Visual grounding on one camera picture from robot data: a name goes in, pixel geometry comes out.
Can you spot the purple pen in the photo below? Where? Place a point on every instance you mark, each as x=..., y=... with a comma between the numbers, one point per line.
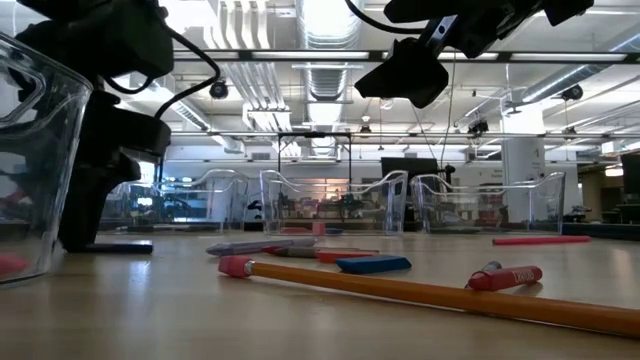
x=200, y=227

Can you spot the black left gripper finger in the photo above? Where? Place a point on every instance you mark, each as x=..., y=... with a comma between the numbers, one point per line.
x=95, y=210

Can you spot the blue marker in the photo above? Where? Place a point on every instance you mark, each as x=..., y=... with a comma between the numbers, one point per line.
x=492, y=265

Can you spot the periwinkle pen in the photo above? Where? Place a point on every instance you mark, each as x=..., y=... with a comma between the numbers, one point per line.
x=250, y=247

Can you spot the black monitor screen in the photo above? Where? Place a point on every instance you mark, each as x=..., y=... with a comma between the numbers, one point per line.
x=410, y=169
x=631, y=172

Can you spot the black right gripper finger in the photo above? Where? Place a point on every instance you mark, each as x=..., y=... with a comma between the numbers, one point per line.
x=420, y=11

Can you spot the green crayon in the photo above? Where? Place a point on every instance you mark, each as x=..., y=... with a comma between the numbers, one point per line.
x=455, y=230

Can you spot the clear plastic bin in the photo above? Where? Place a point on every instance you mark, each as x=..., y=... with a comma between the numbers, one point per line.
x=490, y=210
x=200, y=205
x=330, y=210
x=30, y=200

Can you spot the black ceiling camera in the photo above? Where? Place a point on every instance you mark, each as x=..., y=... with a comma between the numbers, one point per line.
x=478, y=127
x=571, y=92
x=219, y=89

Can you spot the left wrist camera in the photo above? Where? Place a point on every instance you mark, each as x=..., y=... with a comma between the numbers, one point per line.
x=130, y=132

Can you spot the black overhead rail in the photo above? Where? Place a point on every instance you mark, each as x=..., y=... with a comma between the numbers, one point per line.
x=300, y=55

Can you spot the dark blue crayon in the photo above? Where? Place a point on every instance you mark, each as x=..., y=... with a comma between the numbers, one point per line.
x=130, y=248

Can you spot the silver ceiling air duct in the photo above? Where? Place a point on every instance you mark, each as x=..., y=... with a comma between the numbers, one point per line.
x=327, y=25

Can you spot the blue eraser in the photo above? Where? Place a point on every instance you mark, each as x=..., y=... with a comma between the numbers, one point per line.
x=334, y=231
x=372, y=264

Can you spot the orange pencil with pink eraser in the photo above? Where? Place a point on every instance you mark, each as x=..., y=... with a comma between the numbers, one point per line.
x=450, y=297

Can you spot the pink eraser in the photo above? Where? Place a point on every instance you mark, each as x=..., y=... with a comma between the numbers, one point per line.
x=318, y=228

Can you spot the black gantry frame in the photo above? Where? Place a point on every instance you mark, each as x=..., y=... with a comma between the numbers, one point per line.
x=315, y=134

